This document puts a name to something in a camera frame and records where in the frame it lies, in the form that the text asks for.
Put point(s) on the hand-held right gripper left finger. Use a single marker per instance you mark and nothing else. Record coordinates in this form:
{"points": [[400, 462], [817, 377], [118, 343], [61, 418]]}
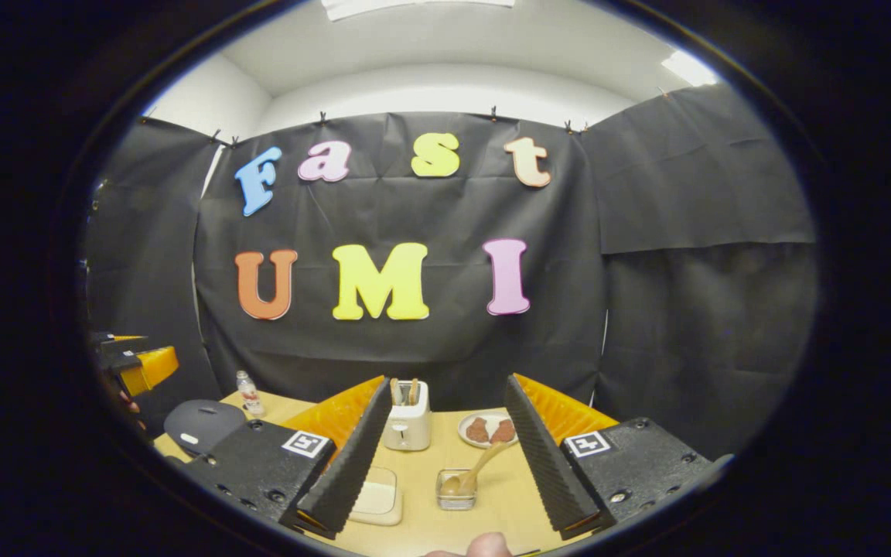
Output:
{"points": [[349, 464]]}

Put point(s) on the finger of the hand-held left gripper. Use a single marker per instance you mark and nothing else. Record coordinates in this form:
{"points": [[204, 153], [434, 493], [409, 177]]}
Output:
{"points": [[153, 367], [117, 340]]}

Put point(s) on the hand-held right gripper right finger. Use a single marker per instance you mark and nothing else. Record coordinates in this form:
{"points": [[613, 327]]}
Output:
{"points": [[550, 464]]}

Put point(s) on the dark grey rice cooker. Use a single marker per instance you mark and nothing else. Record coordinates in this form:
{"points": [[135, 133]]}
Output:
{"points": [[206, 422]]}

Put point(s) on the cream square tray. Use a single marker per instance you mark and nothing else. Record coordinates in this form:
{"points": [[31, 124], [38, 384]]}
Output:
{"points": [[376, 499]]}

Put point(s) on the brown meat piece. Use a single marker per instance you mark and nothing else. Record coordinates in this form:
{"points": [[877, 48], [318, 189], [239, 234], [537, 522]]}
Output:
{"points": [[503, 431], [478, 430]]}

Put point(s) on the white toaster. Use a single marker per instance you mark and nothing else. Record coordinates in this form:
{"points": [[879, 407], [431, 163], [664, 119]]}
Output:
{"points": [[408, 429]]}

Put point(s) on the toast slice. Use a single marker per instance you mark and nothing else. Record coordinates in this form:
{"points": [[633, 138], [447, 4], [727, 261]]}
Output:
{"points": [[395, 391], [414, 391]]}

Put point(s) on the white round plate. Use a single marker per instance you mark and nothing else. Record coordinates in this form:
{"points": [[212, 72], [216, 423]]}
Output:
{"points": [[462, 432]]}

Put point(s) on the small clear water bottle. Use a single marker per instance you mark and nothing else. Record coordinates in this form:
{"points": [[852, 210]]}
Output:
{"points": [[250, 396]]}

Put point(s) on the black backdrop cloth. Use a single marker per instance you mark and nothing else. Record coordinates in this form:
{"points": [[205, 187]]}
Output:
{"points": [[414, 348]]}

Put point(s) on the small ceiling light panel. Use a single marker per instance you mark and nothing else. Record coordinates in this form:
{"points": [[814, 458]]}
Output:
{"points": [[689, 68]]}

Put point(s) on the long ceiling light panel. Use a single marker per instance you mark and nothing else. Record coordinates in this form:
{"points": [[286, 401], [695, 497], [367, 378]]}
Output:
{"points": [[414, 8]]}

